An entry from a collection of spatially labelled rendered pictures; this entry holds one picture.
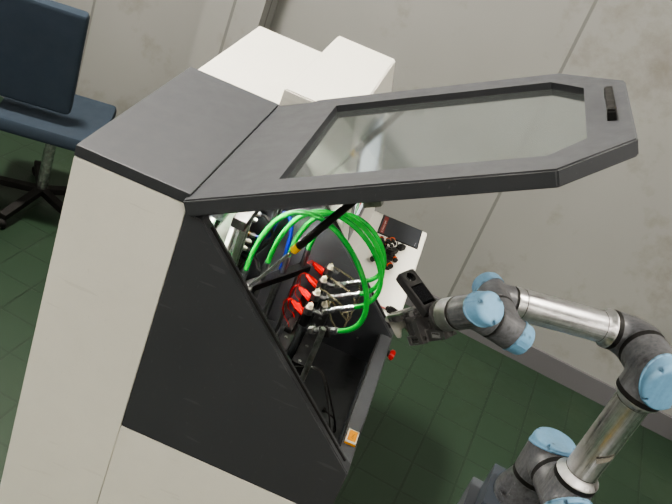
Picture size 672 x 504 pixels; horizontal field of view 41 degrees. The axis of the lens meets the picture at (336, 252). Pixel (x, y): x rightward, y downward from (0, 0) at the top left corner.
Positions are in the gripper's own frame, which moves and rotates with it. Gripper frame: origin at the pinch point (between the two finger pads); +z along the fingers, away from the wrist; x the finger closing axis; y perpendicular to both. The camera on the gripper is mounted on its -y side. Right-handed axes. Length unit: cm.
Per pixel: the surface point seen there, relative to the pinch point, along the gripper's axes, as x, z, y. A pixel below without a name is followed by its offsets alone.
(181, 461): -42, 49, 20
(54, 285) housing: -60, 44, -33
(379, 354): 26, 48, 16
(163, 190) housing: -40, 9, -44
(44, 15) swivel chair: 18, 186, -147
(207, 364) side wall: -36.4, 26.9, -3.0
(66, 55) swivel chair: 25, 195, -131
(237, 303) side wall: -30.9, 12.1, -15.0
